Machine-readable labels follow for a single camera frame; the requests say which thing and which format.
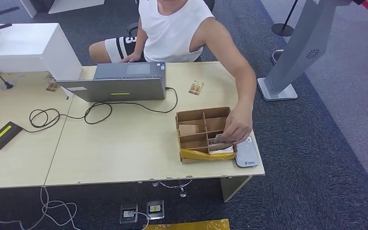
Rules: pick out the grey round stanchion base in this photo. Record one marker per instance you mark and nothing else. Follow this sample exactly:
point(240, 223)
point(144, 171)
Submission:
point(275, 56)

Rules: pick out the grey card reader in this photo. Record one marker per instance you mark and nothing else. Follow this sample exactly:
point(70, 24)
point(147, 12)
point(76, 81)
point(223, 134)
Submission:
point(247, 155)

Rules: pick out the person's left hand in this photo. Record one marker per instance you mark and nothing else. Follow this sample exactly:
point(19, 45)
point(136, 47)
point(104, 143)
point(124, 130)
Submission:
point(239, 123)

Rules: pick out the person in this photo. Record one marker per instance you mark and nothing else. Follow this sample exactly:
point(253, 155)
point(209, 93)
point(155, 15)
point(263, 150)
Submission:
point(171, 31)

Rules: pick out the person's right forearm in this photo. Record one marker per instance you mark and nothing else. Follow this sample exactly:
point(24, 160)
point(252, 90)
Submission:
point(141, 43)

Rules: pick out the black stanchion post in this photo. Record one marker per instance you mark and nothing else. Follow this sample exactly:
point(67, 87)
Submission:
point(281, 30)

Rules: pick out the cardboard divider box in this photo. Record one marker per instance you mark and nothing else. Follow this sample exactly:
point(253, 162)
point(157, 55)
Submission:
point(192, 143)

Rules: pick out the black power adapter yellow label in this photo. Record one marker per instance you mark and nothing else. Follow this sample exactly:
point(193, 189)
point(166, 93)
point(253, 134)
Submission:
point(3, 135)

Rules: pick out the grey laptop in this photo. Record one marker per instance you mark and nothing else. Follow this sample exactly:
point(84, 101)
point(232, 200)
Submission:
point(117, 90)

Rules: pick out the white cabinet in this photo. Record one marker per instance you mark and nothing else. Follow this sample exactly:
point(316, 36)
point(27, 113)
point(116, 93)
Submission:
point(28, 44)

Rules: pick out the person's right hand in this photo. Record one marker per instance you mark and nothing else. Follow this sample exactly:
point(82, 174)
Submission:
point(131, 58)

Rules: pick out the floor socket with yellow label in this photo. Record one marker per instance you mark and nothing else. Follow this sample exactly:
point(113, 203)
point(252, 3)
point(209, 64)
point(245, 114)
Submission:
point(155, 209)

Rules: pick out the white card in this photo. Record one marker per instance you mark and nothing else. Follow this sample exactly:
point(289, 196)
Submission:
point(222, 151)

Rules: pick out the floor socket with white plug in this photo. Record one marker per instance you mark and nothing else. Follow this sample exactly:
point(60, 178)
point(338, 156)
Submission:
point(128, 214)

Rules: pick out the patterned room key card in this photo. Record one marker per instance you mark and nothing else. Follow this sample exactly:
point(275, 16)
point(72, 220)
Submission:
point(217, 139)

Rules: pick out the white desk leg panel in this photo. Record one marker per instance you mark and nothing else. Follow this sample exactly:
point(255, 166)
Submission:
point(232, 187)

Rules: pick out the white furniture panel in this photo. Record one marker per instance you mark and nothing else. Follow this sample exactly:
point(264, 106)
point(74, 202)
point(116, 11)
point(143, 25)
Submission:
point(76, 3)

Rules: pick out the yellow plastic sheet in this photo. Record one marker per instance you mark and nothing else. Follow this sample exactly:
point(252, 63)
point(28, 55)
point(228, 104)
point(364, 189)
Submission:
point(187, 225)

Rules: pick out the person's left forearm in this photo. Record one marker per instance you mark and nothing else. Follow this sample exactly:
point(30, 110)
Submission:
point(244, 82)

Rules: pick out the small black desk microphone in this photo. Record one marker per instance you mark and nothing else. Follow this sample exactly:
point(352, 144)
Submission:
point(8, 85)

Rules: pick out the grey kiosk stand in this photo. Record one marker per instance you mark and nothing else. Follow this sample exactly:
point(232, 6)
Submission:
point(300, 43)

